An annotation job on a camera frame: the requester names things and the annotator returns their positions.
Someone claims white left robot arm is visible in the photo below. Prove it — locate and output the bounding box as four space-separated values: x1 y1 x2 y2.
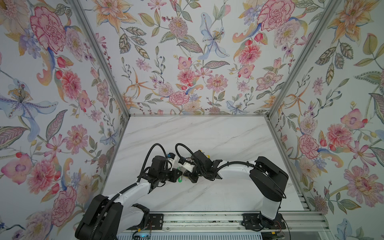
75 153 183 240

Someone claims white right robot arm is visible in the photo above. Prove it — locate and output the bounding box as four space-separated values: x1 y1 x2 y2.
190 151 289 222

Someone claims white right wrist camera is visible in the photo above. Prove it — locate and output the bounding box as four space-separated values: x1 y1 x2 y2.
178 159 198 173

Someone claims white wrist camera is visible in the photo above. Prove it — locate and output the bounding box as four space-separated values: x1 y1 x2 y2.
167 153 177 170
178 159 198 173

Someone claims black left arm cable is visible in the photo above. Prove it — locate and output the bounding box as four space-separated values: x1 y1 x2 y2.
136 143 169 184

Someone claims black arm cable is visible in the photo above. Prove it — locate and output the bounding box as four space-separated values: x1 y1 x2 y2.
174 142 287 200
136 143 169 184

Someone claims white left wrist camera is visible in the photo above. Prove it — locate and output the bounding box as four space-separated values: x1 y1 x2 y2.
167 153 177 170

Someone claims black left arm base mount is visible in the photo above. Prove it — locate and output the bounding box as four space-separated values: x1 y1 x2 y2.
129 214 164 231

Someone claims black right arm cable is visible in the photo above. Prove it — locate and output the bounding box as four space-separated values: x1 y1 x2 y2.
174 142 287 200

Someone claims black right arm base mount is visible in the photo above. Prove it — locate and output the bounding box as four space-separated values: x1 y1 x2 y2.
241 213 287 231

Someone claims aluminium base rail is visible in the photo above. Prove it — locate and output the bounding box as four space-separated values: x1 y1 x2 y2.
119 210 331 233

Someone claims aluminium corner frame post right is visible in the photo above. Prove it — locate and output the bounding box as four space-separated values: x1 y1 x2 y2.
266 1 340 120

